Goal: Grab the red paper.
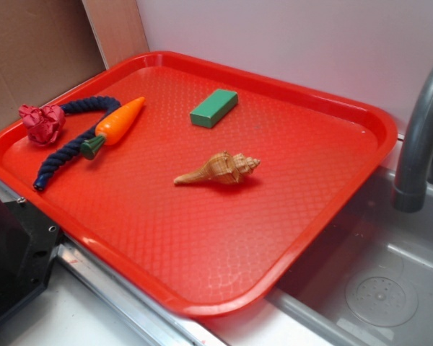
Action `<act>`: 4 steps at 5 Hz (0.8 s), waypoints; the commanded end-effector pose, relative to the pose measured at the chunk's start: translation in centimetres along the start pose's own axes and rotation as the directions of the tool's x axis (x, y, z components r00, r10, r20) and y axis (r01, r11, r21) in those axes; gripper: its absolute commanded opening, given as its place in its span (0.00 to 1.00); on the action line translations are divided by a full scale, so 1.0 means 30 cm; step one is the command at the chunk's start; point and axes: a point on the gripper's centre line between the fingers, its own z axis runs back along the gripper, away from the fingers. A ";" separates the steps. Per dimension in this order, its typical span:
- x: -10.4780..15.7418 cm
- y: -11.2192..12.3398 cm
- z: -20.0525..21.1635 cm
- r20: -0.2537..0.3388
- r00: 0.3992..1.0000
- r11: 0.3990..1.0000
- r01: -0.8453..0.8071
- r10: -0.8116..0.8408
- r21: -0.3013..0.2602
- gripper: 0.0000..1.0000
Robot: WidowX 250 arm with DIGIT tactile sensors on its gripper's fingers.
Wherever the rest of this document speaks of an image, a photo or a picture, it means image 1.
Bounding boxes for red paper ball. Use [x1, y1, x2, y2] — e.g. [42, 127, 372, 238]
[18, 105, 66, 146]

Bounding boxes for brown spiral seashell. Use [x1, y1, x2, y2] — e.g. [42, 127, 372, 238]
[173, 151, 261, 185]

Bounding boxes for red plastic tray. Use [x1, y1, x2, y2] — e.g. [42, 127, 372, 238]
[0, 52, 397, 317]

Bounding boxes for green rectangular block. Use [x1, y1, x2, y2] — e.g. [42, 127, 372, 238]
[190, 89, 239, 128]

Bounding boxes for orange toy carrot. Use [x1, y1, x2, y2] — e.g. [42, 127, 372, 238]
[80, 97, 146, 160]

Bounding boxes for grey toy sink basin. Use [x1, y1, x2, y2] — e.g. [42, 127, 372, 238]
[268, 169, 433, 345]

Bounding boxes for grey sink faucet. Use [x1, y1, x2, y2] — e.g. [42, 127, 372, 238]
[391, 68, 433, 213]

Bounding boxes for brown cardboard panel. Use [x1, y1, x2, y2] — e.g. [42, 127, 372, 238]
[0, 1, 149, 130]

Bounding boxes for dark blue rope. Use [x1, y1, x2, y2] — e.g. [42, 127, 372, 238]
[33, 95, 122, 192]

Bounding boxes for black metal bracket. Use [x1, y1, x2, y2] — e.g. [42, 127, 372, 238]
[0, 200, 61, 325]

